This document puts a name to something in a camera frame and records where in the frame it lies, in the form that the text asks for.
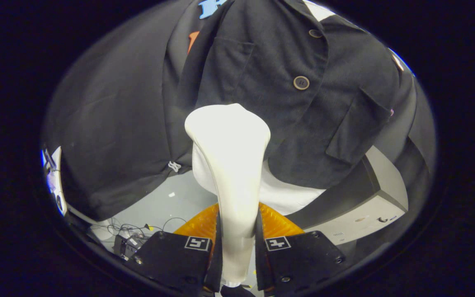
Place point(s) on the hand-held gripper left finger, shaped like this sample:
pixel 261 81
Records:
pixel 171 260

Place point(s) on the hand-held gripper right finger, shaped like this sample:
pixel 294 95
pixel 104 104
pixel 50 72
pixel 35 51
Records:
pixel 299 260

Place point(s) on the white garment steamer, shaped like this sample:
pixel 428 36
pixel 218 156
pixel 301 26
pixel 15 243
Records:
pixel 233 165

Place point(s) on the black suit jacket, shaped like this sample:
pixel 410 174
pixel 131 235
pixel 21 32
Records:
pixel 262 103

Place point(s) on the black power adapter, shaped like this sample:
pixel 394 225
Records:
pixel 124 246

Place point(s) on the white mannequin torso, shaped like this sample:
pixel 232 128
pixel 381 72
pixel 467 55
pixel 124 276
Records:
pixel 287 196

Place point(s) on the grey cabinet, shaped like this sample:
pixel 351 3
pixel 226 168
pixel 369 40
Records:
pixel 361 218

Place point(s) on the small white clip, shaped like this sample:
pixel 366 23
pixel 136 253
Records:
pixel 174 166

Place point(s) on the black backdrop cloth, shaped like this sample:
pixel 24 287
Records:
pixel 109 123

